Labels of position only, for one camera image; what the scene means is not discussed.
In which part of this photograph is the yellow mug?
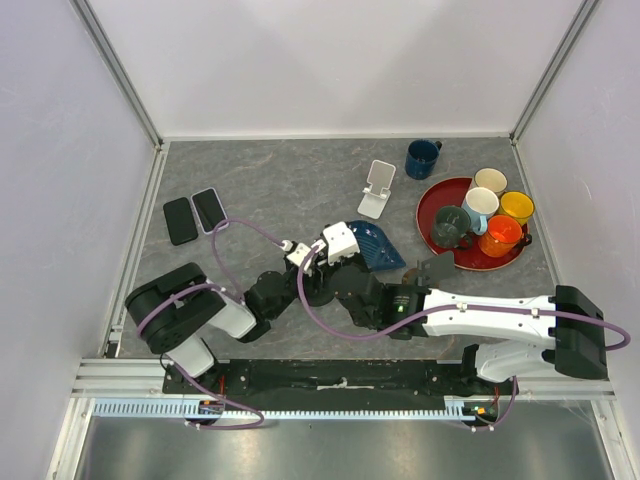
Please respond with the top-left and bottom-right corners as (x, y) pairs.
(498, 191), (535, 226)

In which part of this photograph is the blue leaf dish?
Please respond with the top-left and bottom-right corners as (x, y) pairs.
(347, 220), (406, 272)

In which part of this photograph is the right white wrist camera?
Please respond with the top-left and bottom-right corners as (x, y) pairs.
(322, 221), (360, 265)

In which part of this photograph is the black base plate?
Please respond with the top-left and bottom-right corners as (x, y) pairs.
(162, 358), (501, 411)

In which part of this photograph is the slotted cable duct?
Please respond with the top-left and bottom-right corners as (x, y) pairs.
(92, 398), (475, 421)

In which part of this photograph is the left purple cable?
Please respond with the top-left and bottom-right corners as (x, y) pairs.
(137, 218), (289, 431)

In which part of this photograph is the cream mug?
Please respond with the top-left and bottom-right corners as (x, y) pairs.
(471, 168), (508, 198)

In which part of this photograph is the white phone stand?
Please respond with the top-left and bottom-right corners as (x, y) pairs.
(357, 159), (396, 220)

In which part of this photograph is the black phone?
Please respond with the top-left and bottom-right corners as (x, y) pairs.
(163, 197), (198, 246)

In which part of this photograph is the orange mug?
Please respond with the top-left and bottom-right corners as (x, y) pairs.
(478, 215), (532, 258)

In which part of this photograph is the red round tray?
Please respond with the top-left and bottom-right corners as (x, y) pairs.
(416, 177), (527, 272)

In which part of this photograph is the dark green glass mug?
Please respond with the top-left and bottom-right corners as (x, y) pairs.
(430, 205), (473, 250)

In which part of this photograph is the purple cable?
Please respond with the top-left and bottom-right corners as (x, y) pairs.
(297, 247), (631, 351)
(137, 218), (289, 431)

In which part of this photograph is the dark blue mug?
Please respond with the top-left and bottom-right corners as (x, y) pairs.
(405, 139), (442, 180)

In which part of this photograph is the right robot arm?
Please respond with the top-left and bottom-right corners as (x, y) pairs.
(329, 258), (608, 394)

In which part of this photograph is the light blue mug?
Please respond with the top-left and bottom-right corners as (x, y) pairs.
(461, 187), (499, 236)

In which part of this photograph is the purple case phone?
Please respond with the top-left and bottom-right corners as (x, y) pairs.
(191, 187), (228, 235)

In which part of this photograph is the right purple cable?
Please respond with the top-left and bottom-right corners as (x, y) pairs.
(297, 247), (631, 351)

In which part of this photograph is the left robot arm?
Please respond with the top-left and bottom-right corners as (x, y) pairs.
(125, 262), (297, 393)

